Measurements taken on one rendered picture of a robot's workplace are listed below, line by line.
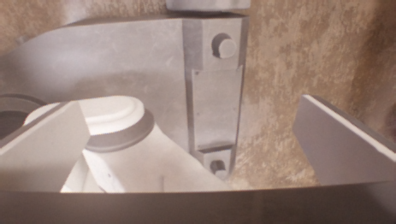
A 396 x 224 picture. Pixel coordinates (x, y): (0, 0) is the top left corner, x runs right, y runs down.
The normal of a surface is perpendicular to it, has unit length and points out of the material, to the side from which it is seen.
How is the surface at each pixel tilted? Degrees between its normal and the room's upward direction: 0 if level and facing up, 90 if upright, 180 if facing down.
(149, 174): 90
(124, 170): 90
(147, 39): 0
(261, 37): 0
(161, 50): 0
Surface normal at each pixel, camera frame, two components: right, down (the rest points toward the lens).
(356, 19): 0.22, 0.50
